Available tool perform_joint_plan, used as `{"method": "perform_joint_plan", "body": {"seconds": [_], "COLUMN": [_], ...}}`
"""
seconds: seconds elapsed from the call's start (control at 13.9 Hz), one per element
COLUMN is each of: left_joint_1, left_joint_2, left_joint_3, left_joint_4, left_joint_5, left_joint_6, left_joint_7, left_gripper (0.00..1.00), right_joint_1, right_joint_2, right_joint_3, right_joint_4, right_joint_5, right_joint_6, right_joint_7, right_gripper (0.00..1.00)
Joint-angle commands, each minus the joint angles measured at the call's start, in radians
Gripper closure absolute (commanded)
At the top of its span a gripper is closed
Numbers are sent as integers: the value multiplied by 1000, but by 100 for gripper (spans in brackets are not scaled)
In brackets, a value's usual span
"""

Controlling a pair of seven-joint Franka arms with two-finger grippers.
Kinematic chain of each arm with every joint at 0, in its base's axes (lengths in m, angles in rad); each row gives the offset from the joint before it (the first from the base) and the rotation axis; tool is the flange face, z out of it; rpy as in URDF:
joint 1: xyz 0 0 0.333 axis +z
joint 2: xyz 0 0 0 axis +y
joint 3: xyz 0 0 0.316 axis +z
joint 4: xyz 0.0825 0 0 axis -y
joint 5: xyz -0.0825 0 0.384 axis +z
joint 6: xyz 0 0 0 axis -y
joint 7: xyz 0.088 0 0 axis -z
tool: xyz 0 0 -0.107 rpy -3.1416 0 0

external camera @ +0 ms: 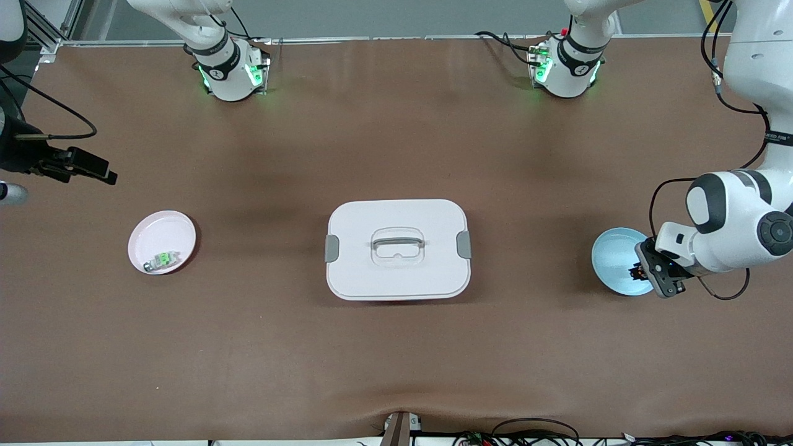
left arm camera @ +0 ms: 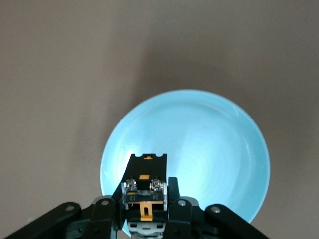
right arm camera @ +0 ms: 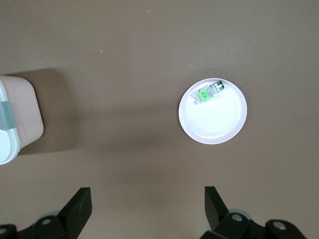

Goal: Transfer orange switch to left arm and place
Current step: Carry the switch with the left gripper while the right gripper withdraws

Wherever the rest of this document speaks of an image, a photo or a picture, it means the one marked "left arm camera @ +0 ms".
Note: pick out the light blue round plate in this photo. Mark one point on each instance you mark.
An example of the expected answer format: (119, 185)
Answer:
(199, 139)

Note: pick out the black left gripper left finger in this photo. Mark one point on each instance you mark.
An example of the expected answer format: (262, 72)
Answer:
(99, 219)

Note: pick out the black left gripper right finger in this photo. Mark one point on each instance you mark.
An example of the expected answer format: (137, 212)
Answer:
(187, 221)

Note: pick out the brown table mat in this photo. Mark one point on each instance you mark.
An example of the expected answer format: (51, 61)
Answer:
(49, 74)

